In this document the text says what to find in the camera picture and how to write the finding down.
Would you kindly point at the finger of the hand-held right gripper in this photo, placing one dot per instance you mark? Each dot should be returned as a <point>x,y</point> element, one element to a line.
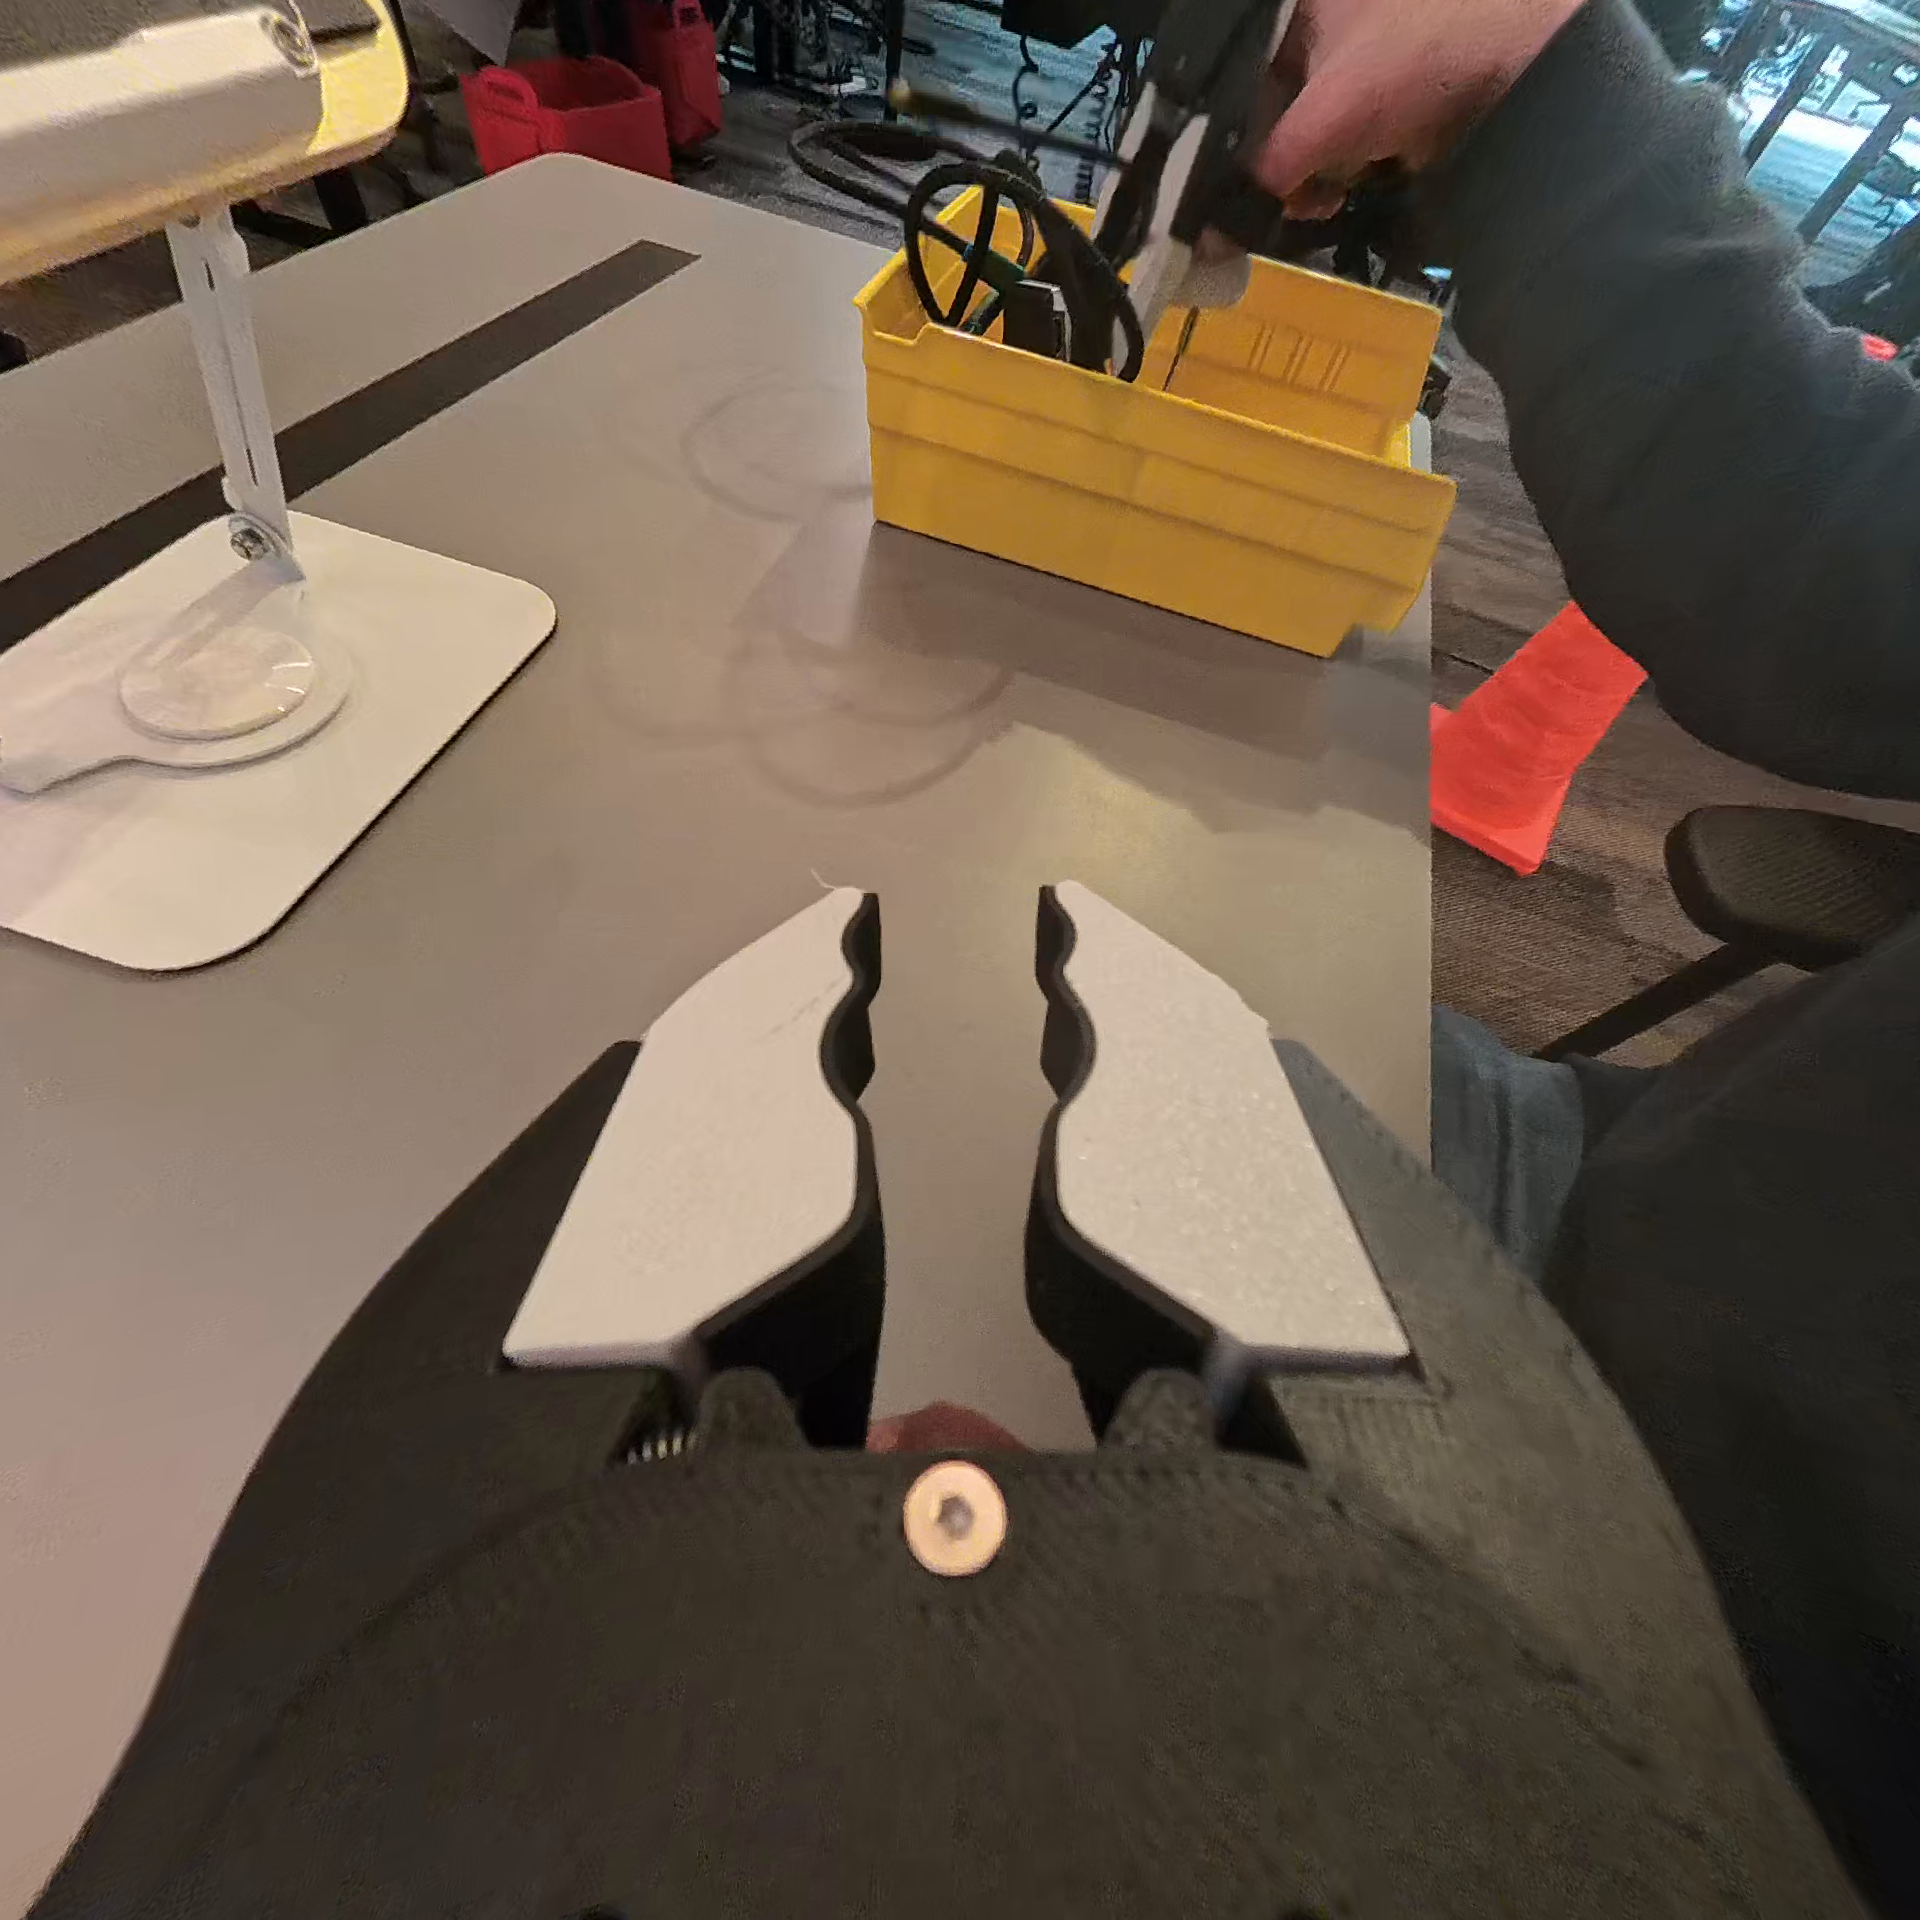
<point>1215,283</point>
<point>1162,173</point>

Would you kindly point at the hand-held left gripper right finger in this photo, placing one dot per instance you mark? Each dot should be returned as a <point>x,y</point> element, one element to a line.
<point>1215,1185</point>

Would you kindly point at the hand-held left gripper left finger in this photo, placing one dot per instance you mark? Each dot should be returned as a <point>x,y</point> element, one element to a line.
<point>706,1156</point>

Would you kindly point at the yellow divided storage bin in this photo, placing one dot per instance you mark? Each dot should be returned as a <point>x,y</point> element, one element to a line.
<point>1141,510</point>

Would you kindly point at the person's right forearm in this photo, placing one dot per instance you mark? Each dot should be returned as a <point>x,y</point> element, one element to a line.
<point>1650,374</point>

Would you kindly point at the person's right hand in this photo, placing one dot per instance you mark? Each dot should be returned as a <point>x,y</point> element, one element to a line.
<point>1396,74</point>

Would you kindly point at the brown bin divider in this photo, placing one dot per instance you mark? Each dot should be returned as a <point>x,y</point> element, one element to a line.
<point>1173,353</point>

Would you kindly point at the small black adapter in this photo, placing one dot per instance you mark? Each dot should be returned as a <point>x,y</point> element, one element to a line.
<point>1033,318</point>

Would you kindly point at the person's blue jeans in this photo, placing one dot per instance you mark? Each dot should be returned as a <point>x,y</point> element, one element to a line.
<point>1499,1126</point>

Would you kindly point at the red plastic bin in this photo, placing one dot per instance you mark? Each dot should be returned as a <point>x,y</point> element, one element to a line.
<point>675,60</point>
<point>561,120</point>

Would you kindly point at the orange traffic cone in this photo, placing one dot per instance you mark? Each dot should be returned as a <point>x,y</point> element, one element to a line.
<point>1514,736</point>

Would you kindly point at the white wooden laptop stand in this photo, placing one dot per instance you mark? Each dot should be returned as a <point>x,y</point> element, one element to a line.
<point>302,676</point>

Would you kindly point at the black mesh office chair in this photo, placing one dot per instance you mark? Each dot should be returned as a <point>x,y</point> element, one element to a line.
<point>1785,871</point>

